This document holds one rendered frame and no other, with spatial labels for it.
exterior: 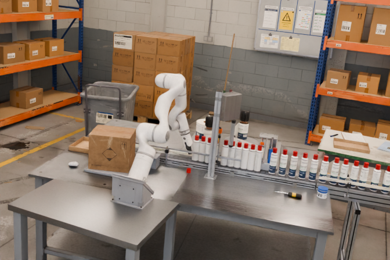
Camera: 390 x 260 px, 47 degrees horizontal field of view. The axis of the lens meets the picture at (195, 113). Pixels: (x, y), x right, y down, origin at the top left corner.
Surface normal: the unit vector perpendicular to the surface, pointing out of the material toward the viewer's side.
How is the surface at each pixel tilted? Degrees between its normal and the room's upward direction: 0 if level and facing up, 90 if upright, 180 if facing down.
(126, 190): 90
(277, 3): 90
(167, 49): 90
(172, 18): 90
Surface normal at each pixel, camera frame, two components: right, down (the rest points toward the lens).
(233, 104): 0.66, 0.26
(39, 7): -0.38, 0.23
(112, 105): -0.06, 0.33
